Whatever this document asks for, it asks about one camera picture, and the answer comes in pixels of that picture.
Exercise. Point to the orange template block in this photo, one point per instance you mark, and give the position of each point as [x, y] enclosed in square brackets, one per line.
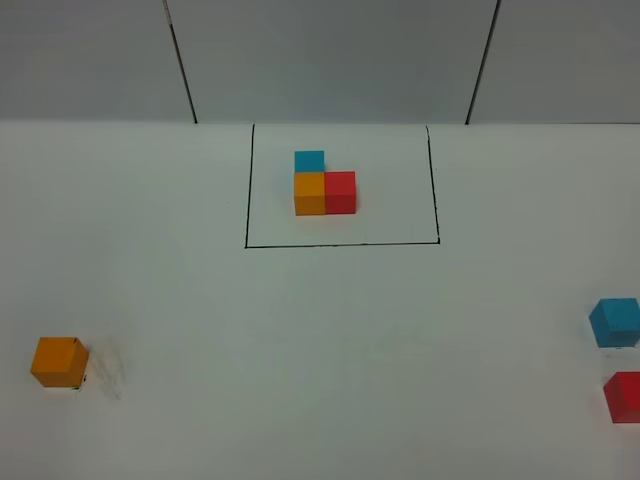
[309, 193]

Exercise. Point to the blue template block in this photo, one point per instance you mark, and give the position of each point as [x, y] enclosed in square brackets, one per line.
[309, 161]

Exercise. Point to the red template block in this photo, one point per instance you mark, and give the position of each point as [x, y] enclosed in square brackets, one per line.
[340, 192]

